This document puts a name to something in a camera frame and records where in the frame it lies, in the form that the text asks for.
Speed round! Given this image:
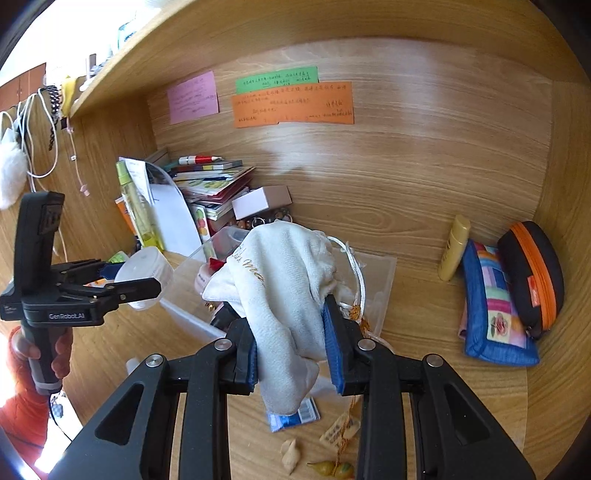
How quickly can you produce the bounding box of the stack of books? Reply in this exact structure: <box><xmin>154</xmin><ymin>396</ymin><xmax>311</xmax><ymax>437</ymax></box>
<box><xmin>146</xmin><ymin>148</ymin><xmax>256</xmax><ymax>236</ymax></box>

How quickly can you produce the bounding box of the orange jacket sleeve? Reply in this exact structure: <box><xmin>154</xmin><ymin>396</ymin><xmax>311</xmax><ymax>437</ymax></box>
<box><xmin>1</xmin><ymin>327</ymin><xmax>49</xmax><ymax>477</ymax></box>

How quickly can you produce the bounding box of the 4B eraser block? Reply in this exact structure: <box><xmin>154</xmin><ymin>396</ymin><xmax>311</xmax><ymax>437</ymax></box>
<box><xmin>320</xmin><ymin>412</ymin><xmax>361</xmax><ymax>452</ymax></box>

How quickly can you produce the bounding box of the white paper stand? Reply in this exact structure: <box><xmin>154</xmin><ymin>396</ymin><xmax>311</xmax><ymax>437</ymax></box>
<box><xmin>117</xmin><ymin>157</ymin><xmax>201</xmax><ymax>256</ymax></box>

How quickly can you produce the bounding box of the blue staples box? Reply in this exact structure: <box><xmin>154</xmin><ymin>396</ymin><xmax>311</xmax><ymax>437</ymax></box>
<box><xmin>266</xmin><ymin>397</ymin><xmax>321</xmax><ymax>433</ymax></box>

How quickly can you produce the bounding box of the pink sticky note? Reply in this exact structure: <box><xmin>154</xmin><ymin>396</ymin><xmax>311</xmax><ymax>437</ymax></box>
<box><xmin>166</xmin><ymin>71</ymin><xmax>219</xmax><ymax>125</ymax></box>

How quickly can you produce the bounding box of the pink round compact case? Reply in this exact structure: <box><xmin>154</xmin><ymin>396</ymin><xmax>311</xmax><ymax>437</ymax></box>
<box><xmin>194</xmin><ymin>263</ymin><xmax>213</xmax><ymax>295</ymax></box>

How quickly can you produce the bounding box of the white charging cable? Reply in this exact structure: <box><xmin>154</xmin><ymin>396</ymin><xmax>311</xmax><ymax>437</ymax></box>
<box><xmin>0</xmin><ymin>84</ymin><xmax>92</xmax><ymax>259</ymax></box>

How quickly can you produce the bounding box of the clear bowl with clips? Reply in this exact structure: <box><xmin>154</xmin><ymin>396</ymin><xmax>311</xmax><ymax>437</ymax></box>
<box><xmin>230</xmin><ymin>208</ymin><xmax>294</xmax><ymax>230</ymax></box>

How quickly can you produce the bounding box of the white round plastic jar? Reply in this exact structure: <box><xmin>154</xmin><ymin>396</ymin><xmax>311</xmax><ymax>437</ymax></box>
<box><xmin>114</xmin><ymin>246</ymin><xmax>173</xmax><ymax>311</ymax></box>

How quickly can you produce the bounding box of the clear plastic storage bin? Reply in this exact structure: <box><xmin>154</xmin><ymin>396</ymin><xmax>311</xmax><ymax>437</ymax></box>
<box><xmin>159</xmin><ymin>225</ymin><xmax>399</xmax><ymax>343</ymax></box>

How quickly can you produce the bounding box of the white fluffy hanging toy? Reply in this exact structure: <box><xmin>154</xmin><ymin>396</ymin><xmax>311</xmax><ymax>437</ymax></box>
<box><xmin>0</xmin><ymin>128</ymin><xmax>28</xmax><ymax>210</ymax></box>

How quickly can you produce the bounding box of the small white cardboard box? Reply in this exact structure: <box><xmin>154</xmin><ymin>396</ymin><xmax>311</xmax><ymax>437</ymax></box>
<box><xmin>232</xmin><ymin>185</ymin><xmax>293</xmax><ymax>220</ymax></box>

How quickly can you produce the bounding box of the orange green glue bottle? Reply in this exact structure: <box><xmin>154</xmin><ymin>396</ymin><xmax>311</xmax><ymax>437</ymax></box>
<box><xmin>90</xmin><ymin>251</ymin><xmax>129</xmax><ymax>287</ymax></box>

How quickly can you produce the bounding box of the yellow lotion tube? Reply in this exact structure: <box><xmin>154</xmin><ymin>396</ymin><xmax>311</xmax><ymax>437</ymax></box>
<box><xmin>438</xmin><ymin>214</ymin><xmax>472</xmax><ymax>282</ymax></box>

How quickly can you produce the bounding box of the beige spiral seashell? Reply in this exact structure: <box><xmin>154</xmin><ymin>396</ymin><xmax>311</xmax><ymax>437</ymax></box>
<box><xmin>280</xmin><ymin>438</ymin><xmax>301</xmax><ymax>475</ymax></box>

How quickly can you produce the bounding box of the black orange zipper case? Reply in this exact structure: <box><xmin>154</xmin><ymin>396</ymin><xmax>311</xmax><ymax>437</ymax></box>
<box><xmin>497</xmin><ymin>221</ymin><xmax>565</xmax><ymax>340</ymax></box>

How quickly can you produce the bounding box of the blue patchwork pouch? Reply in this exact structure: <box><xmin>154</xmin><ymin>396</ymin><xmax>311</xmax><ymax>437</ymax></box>
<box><xmin>459</xmin><ymin>240</ymin><xmax>540</xmax><ymax>368</ymax></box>

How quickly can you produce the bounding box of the small yellow gourd charm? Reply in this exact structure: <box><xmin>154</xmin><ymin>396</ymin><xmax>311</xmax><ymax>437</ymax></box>
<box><xmin>307</xmin><ymin>460</ymin><xmax>356</xmax><ymax>480</ymax></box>

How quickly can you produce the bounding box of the orange sticky note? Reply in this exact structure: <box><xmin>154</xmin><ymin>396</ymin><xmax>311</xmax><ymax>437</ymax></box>
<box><xmin>231</xmin><ymin>82</ymin><xmax>355</xmax><ymax>128</ymax></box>

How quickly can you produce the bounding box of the yellow spray bottle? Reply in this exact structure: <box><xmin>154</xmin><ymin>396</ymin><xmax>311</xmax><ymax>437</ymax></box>
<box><xmin>116</xmin><ymin>160</ymin><xmax>163</xmax><ymax>251</ymax></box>

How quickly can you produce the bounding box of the orange tube behind bottle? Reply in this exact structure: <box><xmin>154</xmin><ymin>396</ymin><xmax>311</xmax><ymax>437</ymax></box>
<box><xmin>115</xmin><ymin>196</ymin><xmax>136</xmax><ymax>236</ymax></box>

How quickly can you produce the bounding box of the red white marker pen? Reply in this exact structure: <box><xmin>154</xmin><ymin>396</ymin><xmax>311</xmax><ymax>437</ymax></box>
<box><xmin>178</xmin><ymin>155</ymin><xmax>223</xmax><ymax>165</ymax></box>

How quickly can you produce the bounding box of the white drawstring cloth pouch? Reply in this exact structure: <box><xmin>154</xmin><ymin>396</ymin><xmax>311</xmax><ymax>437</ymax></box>
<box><xmin>202</xmin><ymin>221</ymin><xmax>352</xmax><ymax>415</ymax></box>

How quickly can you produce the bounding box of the red velvet gold-ribbon pouch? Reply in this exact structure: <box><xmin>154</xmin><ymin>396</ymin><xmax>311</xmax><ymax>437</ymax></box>
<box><xmin>207</xmin><ymin>257</ymin><xmax>225</xmax><ymax>275</ymax></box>

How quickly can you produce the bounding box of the green sticky note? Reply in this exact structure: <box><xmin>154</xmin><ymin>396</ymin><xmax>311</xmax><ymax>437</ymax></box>
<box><xmin>235</xmin><ymin>66</ymin><xmax>318</xmax><ymax>94</ymax></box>

